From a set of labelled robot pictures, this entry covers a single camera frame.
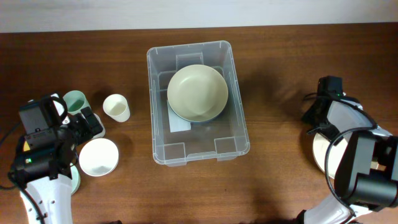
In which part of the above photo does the green cup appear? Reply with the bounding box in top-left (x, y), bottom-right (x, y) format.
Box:
top-left (63, 90), bottom-right (90, 115)

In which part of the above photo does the grey cup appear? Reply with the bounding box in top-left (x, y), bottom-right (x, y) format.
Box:
top-left (93, 114), bottom-right (106, 139)

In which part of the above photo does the cream cup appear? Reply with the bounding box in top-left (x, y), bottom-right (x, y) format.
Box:
top-left (103, 94), bottom-right (131, 123)

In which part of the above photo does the beige bowl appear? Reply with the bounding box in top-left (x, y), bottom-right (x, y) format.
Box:
top-left (167, 64), bottom-right (229, 112)

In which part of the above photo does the clear plastic storage container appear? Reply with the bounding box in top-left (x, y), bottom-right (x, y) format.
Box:
top-left (147, 40), bottom-right (250, 167)

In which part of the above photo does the cream bowl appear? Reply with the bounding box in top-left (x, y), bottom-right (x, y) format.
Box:
top-left (312, 133), bottom-right (351, 179)

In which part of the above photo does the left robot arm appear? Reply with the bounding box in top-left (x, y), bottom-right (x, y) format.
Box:
top-left (7, 93), bottom-right (104, 223)

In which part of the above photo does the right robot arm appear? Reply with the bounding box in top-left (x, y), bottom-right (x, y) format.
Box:
top-left (296, 76), bottom-right (397, 223)

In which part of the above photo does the yellow bowl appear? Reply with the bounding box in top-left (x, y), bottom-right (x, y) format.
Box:
top-left (23, 141), bottom-right (30, 152)

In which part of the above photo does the white small bowl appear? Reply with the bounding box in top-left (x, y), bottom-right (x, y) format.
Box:
top-left (79, 138), bottom-right (119, 177)

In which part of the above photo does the light green small bowl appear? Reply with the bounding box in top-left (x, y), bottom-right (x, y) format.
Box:
top-left (71, 166), bottom-right (81, 195)

